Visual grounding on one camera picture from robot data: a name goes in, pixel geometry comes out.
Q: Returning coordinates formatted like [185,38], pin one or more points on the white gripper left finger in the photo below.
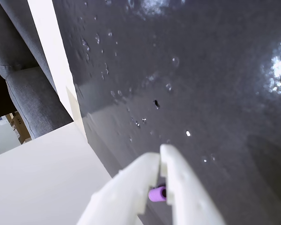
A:
[121,194]

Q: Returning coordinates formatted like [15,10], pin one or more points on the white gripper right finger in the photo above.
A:
[187,194]

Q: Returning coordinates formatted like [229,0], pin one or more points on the purple pen grip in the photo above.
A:
[155,194]

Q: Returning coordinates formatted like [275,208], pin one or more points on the black table mat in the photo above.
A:
[178,82]

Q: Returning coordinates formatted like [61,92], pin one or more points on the brown cardboard box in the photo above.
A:
[19,126]

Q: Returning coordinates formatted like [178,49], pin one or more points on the grey fabric sofa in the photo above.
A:
[25,93]

